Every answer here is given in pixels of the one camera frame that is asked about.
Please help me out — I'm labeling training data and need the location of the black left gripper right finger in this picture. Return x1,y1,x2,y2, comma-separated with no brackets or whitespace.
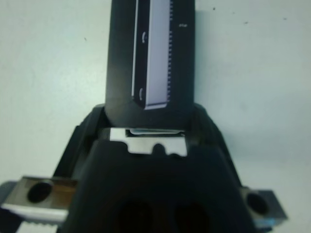
188,104,244,188

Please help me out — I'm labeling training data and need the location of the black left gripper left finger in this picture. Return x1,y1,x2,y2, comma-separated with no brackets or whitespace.
52,103,111,181

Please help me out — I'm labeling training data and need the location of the black printed box lid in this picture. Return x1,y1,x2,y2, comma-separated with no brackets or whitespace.
104,0,197,129

